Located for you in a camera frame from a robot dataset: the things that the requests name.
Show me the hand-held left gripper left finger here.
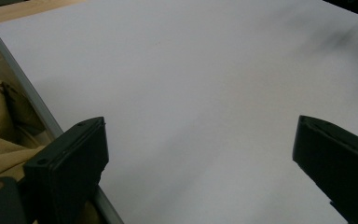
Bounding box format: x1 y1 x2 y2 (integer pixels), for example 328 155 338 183
22 116 110 224

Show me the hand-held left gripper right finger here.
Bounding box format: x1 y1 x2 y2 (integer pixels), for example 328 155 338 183
292 115 358 224

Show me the tan cloth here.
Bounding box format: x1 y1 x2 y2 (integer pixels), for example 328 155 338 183
0 77 54 183

